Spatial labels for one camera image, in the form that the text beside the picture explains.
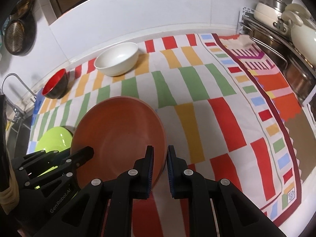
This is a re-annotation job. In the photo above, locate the lime green plate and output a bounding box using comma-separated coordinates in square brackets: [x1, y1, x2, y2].
[34, 126, 74, 191]

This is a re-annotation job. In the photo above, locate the pink bowl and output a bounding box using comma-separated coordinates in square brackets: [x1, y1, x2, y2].
[71, 96, 167, 188]

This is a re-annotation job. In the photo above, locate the person's left hand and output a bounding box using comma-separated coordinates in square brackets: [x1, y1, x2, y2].
[0, 178, 19, 215]

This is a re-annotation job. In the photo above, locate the chrome pull-down faucet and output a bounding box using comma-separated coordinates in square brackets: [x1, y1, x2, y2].
[6, 97, 26, 124]

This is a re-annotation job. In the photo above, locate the curved chrome faucet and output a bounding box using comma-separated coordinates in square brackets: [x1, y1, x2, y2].
[1, 73, 36, 104]

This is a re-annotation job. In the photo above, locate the red and black bowl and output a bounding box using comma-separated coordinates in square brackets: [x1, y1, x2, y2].
[42, 69, 69, 99]

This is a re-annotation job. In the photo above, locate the colourful striped cloth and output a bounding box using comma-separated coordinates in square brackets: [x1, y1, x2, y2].
[28, 34, 315, 236]

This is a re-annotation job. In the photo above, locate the white bowl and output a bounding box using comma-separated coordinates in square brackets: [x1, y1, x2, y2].
[94, 42, 139, 77]

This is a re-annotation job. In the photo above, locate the hanging dark frying pan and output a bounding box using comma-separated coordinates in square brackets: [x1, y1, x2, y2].
[4, 12, 36, 56]

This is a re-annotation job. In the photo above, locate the copper pot on rack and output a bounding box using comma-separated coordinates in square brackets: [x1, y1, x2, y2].
[283, 57, 315, 100]

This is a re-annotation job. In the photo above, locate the metal pot rack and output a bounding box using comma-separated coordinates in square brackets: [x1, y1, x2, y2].
[238, 6, 316, 99]

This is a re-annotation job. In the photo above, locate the cream teapot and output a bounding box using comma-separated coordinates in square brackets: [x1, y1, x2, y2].
[281, 3, 315, 67]

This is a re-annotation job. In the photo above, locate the cream pot with lid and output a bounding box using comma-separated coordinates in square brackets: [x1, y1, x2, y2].
[253, 0, 289, 36]

